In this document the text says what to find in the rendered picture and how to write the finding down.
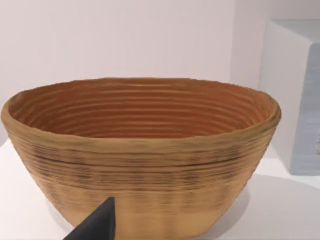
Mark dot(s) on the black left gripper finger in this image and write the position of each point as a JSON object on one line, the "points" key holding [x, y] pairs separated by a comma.
{"points": [[100, 222]]}

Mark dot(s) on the brown woven basket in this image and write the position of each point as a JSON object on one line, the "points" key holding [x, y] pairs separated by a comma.
{"points": [[140, 162]]}

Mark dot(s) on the pale grey cabinet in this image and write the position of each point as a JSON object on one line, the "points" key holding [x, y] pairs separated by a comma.
{"points": [[300, 100]]}

